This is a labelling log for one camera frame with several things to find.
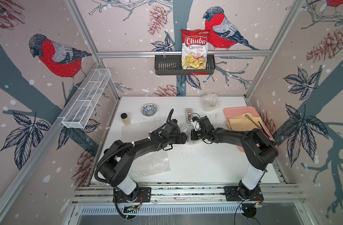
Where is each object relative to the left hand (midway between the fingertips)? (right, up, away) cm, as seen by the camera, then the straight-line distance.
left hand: (185, 135), depth 88 cm
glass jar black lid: (-42, +10, +10) cm, 44 cm away
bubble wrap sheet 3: (-21, -17, -4) cm, 27 cm away
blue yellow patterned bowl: (-28, +16, +23) cm, 39 cm away
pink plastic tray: (+39, +14, +23) cm, 48 cm away
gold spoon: (+50, +11, +19) cm, 55 cm away
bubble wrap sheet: (+22, +23, +22) cm, 38 cm away
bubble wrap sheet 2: (+2, +3, +4) cm, 6 cm away
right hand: (+3, -1, +7) cm, 7 cm away
